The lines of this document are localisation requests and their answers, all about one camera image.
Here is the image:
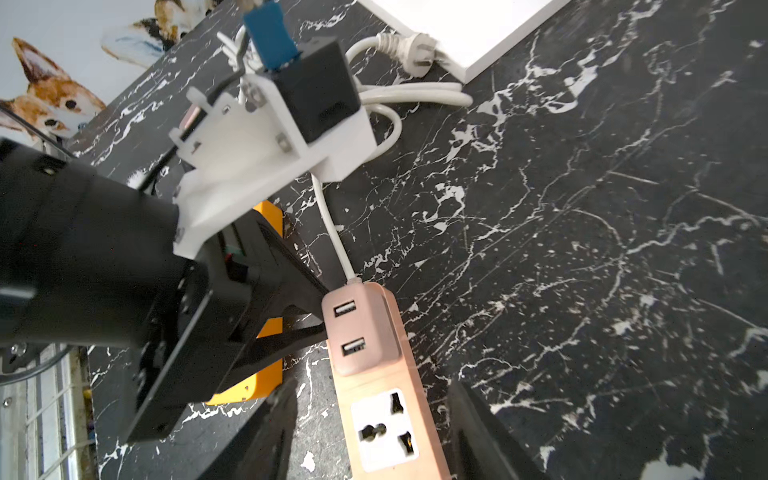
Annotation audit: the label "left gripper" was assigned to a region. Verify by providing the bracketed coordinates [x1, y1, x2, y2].
[122, 210, 329, 443]

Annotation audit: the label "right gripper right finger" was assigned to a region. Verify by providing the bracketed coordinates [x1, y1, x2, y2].
[447, 381, 546, 480]

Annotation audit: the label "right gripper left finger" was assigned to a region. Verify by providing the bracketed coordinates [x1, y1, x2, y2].
[198, 379, 298, 480]

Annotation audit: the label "orange power strip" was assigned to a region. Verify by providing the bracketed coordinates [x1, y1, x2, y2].
[205, 200, 286, 407]

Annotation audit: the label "pink power strip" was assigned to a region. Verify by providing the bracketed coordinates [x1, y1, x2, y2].
[330, 278, 451, 479]

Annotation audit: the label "pink charger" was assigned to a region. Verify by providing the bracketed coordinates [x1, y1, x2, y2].
[322, 280, 401, 377]

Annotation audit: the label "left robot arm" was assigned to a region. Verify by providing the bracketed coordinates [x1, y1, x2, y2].
[1, 139, 327, 443]

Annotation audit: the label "white tiered display stand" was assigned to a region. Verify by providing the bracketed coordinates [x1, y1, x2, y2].
[360, 0, 569, 84]

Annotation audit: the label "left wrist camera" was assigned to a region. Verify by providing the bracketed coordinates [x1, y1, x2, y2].
[169, 1, 376, 259]

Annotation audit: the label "white coiled power cables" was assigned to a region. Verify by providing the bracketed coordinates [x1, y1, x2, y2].
[215, 29, 475, 284]

